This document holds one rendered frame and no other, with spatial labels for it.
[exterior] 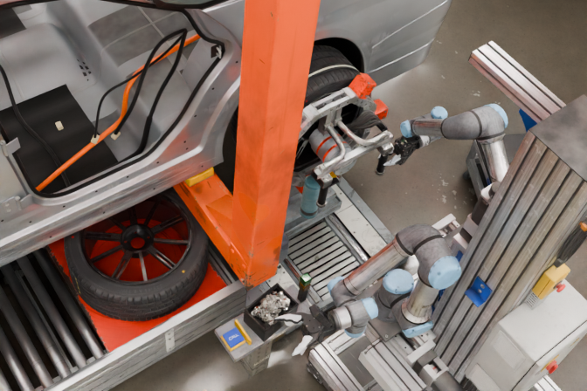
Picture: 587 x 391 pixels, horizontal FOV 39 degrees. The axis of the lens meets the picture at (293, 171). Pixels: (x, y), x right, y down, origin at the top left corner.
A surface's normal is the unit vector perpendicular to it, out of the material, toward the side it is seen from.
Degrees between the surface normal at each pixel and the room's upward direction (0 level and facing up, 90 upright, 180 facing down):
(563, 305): 0
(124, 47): 7
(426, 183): 0
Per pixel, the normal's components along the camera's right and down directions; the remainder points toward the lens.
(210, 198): 0.09, -0.58
